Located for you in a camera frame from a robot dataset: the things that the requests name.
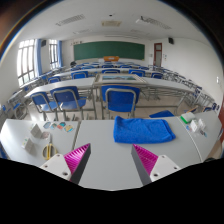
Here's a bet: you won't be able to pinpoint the grey folded card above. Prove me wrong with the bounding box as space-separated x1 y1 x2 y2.
30 123 43 139
21 138 36 155

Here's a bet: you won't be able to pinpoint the green and white pack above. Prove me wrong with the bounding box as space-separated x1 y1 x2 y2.
180 111 196 124

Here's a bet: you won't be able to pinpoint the framed landscape picture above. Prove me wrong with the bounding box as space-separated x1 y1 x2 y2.
95 73 147 84

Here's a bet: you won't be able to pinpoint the ceiling air vent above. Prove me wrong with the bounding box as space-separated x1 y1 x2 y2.
101 20 122 27

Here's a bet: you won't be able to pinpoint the green blackboard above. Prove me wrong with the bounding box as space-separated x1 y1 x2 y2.
73 40 146 62

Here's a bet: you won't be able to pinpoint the brown door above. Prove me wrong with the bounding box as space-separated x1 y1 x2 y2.
153 42 163 68

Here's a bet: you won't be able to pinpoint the white classroom desk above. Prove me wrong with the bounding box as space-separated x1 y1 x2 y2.
93 73 203 101
24 77 97 101

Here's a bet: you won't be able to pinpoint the large window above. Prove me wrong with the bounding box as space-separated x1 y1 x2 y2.
17 39 36 87

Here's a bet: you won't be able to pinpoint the orange lectern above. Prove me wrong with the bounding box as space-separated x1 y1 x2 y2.
103 55 120 63

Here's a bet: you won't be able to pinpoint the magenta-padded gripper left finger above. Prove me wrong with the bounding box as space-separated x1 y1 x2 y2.
39 143 92 185

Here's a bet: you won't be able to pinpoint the small white box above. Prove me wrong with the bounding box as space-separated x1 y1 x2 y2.
189 119 199 133
198 118 207 131

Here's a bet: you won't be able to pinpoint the narrow window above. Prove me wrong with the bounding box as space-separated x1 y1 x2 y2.
48 39 59 70

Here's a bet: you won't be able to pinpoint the rows of blue chairs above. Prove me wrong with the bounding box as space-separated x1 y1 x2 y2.
39 61 188 84

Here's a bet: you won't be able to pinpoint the blue terry towel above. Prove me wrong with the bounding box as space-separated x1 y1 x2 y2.
112 115 177 145

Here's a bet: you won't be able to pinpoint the ceiling lights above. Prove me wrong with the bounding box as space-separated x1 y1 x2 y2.
54 13 173 36

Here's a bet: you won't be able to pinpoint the blue metal-framed chair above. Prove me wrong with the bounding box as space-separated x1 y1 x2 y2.
100 85 141 120
29 91 58 122
50 86 88 121

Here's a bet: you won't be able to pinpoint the blue curtain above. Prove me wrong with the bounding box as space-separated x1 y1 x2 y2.
34 38 44 77
57 39 64 68

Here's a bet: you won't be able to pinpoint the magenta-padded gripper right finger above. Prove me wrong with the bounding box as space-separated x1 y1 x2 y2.
130 143 182 186

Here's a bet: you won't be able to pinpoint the blue chair seat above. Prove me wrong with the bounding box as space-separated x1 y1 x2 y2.
148 110 175 119

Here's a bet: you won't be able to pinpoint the yellow-handled scissors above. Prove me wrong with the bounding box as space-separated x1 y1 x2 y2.
41 134 58 160

